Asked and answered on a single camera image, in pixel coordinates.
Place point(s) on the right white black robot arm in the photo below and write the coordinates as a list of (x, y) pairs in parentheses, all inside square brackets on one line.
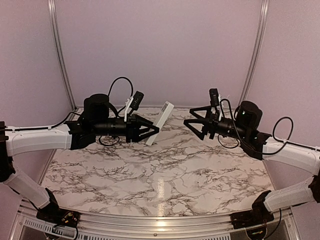
[(242, 125)]

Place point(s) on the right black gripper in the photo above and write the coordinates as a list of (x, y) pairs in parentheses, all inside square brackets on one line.
[(210, 124)]

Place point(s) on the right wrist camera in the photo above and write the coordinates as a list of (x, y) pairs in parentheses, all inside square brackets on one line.
[(215, 102)]

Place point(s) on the front aluminium rail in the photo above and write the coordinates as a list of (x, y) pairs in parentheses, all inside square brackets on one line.
[(99, 226)]

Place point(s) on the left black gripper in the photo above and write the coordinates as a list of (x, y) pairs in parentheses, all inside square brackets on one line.
[(133, 125)]

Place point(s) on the white remote control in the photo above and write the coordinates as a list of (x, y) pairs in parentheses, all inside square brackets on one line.
[(160, 120)]

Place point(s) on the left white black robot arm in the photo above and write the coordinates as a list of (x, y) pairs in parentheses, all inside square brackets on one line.
[(77, 134)]

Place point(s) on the left aluminium frame post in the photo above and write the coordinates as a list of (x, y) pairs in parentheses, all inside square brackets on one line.
[(59, 51)]

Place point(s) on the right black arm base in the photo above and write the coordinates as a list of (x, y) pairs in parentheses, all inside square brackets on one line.
[(256, 216)]

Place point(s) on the aluminium frame post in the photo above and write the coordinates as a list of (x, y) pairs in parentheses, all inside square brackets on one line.
[(261, 28), (59, 51)]

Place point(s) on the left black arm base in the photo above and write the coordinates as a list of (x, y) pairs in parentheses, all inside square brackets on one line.
[(53, 213)]

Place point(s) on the right aluminium frame post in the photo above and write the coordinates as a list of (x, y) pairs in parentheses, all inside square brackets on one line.
[(261, 28)]

